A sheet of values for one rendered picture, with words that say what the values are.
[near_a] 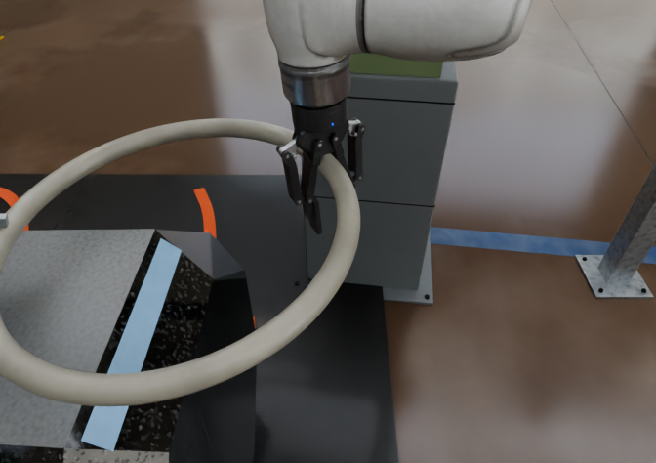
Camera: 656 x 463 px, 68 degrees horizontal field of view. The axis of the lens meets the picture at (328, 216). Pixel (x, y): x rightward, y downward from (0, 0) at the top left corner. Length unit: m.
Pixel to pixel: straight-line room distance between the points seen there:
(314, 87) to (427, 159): 0.80
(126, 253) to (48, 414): 0.25
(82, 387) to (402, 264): 1.26
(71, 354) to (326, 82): 0.45
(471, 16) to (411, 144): 0.84
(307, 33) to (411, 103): 0.74
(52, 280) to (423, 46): 0.58
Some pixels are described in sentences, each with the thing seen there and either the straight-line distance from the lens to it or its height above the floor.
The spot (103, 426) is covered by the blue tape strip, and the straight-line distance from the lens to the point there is 0.65.
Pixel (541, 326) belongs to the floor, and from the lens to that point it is 1.79.
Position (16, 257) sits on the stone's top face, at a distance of 0.85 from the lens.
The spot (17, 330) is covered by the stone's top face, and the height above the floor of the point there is 0.82.
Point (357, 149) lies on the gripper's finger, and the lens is 0.73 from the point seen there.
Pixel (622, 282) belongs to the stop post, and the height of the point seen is 0.01.
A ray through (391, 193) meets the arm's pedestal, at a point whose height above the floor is 0.44.
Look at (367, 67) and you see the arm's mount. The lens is 1.25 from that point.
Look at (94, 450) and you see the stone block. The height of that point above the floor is 0.80.
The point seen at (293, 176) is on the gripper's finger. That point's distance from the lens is 0.69.
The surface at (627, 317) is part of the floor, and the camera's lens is 1.94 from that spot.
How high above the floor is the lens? 1.34
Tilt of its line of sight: 42 degrees down
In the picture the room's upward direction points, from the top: straight up
